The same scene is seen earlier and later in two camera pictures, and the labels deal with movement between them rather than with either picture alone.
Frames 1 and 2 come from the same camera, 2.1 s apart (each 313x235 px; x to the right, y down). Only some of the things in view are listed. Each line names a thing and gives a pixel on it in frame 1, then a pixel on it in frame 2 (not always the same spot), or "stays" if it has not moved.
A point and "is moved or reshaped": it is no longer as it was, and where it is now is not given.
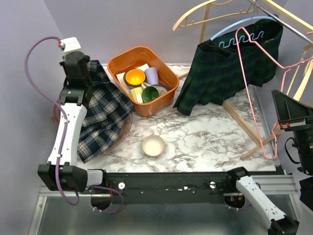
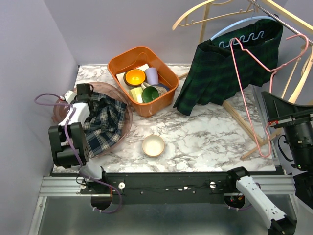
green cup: (149, 94) stays
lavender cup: (152, 76) stays
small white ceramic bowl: (153, 145) stays
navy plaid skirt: (110, 107) is moved or reshaped
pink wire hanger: (287, 69) to (269, 67)
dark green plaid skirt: (223, 67) stays
